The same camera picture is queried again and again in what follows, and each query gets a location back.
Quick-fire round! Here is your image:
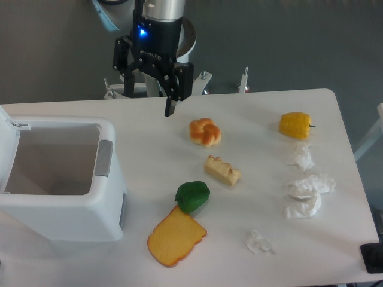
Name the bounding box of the orange toast slice toy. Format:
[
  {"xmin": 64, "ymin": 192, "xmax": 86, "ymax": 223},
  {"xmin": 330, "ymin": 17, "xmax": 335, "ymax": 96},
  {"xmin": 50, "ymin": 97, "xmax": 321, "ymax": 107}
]
[{"xmin": 147, "ymin": 206, "xmax": 207, "ymax": 267}]

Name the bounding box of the crumpled white tissue large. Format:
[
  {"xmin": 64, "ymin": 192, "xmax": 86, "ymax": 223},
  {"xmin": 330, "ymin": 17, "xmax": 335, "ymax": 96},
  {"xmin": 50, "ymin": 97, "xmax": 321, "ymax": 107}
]
[{"xmin": 283, "ymin": 173, "xmax": 336, "ymax": 219}]

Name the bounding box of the green toy bell pepper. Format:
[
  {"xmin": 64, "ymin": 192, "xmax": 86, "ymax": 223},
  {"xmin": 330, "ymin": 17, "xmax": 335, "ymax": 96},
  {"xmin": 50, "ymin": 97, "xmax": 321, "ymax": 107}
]
[{"xmin": 175, "ymin": 181, "xmax": 210, "ymax": 213}]

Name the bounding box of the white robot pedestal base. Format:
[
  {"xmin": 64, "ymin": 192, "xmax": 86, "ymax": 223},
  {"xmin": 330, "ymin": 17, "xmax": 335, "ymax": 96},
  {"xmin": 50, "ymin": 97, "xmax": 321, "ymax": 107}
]
[{"xmin": 103, "ymin": 16, "xmax": 252, "ymax": 100}]

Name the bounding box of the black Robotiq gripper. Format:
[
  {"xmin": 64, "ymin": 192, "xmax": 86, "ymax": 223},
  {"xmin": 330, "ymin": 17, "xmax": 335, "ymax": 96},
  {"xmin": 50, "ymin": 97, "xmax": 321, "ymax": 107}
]
[{"xmin": 112, "ymin": 15, "xmax": 194, "ymax": 117}]

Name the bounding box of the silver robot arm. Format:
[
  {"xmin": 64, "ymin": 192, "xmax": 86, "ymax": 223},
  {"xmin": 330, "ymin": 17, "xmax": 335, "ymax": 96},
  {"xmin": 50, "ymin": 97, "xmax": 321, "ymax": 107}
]
[{"xmin": 93, "ymin": 1, "xmax": 196, "ymax": 117}]

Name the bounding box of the crumpled white tissue small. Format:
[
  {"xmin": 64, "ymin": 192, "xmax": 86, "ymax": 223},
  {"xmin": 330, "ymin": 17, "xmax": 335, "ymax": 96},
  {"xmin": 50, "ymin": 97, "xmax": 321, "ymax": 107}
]
[{"xmin": 244, "ymin": 230, "xmax": 275, "ymax": 254}]

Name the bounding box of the black device at edge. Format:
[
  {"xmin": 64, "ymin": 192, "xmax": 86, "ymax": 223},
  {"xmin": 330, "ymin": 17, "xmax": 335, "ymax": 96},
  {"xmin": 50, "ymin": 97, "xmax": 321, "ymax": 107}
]
[{"xmin": 360, "ymin": 243, "xmax": 382, "ymax": 274}]

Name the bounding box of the white trash can lid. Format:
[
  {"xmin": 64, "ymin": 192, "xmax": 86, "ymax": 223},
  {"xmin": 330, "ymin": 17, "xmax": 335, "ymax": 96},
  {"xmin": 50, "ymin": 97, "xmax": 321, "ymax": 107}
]
[{"xmin": 0, "ymin": 107, "xmax": 31, "ymax": 193}]

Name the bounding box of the yellow toy bell pepper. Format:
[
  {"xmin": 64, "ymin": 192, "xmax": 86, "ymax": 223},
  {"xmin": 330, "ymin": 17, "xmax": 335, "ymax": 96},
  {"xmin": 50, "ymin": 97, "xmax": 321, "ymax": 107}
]
[{"xmin": 279, "ymin": 112, "xmax": 315, "ymax": 140}]

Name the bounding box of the knotted bread roll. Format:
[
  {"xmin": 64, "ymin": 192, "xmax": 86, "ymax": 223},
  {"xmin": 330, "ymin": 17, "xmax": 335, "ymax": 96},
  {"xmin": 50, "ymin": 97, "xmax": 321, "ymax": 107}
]
[{"xmin": 189, "ymin": 118, "xmax": 222, "ymax": 148}]

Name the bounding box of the beige cake slice toy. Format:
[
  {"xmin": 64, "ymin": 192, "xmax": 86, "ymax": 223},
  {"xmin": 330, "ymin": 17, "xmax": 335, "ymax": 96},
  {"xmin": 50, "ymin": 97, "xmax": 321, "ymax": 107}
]
[{"xmin": 203, "ymin": 155, "xmax": 242, "ymax": 186}]

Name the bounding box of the crumpled white tissue upper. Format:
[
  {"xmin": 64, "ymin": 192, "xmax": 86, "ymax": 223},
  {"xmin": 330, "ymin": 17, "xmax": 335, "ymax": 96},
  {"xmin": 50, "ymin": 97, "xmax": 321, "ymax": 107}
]
[{"xmin": 287, "ymin": 142, "xmax": 315, "ymax": 173}]

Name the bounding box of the white table frame leg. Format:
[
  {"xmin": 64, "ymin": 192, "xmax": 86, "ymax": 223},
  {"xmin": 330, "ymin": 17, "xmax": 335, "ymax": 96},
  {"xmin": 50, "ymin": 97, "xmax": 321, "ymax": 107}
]
[{"xmin": 354, "ymin": 103, "xmax": 382, "ymax": 161}]

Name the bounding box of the white trash can body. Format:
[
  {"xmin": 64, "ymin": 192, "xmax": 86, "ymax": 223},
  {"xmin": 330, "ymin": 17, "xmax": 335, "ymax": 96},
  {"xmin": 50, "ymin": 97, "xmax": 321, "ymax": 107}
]
[{"xmin": 1, "ymin": 115, "xmax": 127, "ymax": 242}]

